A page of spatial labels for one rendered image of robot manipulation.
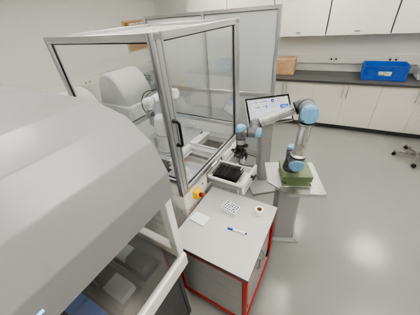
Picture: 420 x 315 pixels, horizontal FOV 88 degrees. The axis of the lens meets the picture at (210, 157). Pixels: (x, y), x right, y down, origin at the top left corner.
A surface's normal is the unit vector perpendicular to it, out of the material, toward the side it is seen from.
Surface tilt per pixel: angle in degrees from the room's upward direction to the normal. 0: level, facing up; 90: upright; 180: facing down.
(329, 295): 0
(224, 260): 0
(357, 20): 90
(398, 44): 90
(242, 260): 0
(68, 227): 69
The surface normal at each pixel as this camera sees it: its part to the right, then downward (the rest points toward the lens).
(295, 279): -0.07, -0.83
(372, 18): -0.44, 0.53
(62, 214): 0.78, -0.08
